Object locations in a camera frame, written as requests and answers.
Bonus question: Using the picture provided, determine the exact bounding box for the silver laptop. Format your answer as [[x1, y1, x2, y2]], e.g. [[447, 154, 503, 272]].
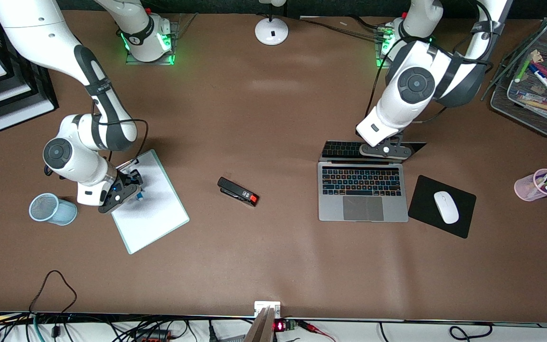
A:
[[318, 140, 427, 223]]

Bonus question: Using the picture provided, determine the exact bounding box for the white marker with blue label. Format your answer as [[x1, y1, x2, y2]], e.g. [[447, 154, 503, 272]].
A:
[[515, 90, 547, 104]]

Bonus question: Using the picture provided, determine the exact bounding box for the white marker with blue cap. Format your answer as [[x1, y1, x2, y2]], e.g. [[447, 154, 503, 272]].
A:
[[528, 63, 547, 99]]

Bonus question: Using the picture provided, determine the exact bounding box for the light blue mesh cup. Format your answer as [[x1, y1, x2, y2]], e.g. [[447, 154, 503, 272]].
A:
[[28, 192, 78, 226]]

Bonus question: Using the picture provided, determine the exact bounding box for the mint clipboard with white paper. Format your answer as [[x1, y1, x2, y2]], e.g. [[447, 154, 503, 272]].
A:
[[111, 149, 190, 255]]

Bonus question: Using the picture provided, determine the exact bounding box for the black mouse pad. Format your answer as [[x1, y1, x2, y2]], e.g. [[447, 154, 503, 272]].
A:
[[407, 175, 477, 239]]

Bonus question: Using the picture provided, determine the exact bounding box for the black stapler with red tip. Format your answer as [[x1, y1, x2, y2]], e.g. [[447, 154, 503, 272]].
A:
[[217, 177, 259, 208]]

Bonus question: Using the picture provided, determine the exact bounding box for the white computer mouse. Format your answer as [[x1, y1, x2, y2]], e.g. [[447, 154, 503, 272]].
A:
[[433, 191, 460, 225]]

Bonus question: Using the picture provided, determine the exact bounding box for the black stacked document tray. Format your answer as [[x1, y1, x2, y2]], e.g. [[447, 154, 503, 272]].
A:
[[0, 9, 59, 133]]

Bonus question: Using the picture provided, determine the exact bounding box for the black mesh desk organizer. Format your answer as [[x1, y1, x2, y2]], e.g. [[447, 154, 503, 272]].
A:
[[481, 18, 547, 139]]

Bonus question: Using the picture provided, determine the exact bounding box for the white round lamp stand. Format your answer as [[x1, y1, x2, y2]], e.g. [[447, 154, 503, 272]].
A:
[[255, 0, 289, 47]]

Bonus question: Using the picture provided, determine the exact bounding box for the pink translucent pen cup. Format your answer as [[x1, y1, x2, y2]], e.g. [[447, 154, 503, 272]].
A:
[[514, 169, 547, 202]]

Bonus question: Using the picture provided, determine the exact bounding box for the small white box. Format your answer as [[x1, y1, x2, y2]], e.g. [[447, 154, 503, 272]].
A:
[[254, 301, 282, 319]]

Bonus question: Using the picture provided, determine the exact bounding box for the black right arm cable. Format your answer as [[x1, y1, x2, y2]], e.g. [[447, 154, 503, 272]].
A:
[[91, 100, 150, 164]]

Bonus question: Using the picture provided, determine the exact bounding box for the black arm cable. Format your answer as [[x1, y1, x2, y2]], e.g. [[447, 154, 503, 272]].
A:
[[91, 100, 150, 164], [368, 0, 495, 125]]

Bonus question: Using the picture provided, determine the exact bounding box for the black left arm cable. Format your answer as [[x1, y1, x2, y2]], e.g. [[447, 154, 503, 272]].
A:
[[368, 0, 495, 125]]

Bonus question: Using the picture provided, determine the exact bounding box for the thin black cable loop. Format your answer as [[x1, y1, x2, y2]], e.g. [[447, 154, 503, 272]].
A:
[[28, 270, 77, 315]]

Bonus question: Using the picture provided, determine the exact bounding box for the black base cable bundle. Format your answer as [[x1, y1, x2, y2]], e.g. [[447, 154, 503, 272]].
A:
[[297, 16, 395, 41]]

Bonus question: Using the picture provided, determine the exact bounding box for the power strip with orange switch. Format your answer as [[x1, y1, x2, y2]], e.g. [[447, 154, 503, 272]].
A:
[[131, 329, 172, 342]]

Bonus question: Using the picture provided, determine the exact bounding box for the wooden post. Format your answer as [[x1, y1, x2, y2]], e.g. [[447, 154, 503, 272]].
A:
[[244, 306, 276, 342]]

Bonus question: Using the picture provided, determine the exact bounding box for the red wire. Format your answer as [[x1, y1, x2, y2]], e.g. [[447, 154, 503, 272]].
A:
[[297, 321, 337, 342]]

